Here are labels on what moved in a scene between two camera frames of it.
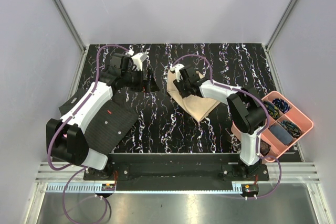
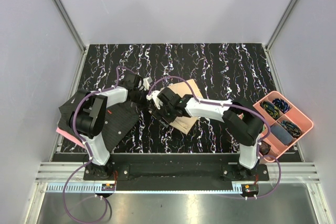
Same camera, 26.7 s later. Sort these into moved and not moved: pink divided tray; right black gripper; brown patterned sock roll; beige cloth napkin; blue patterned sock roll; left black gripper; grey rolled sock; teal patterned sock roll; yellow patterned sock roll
Moved: beige cloth napkin; right black gripper; left black gripper
Not moved: blue patterned sock roll; grey rolled sock; yellow patterned sock roll; pink divided tray; teal patterned sock roll; brown patterned sock roll
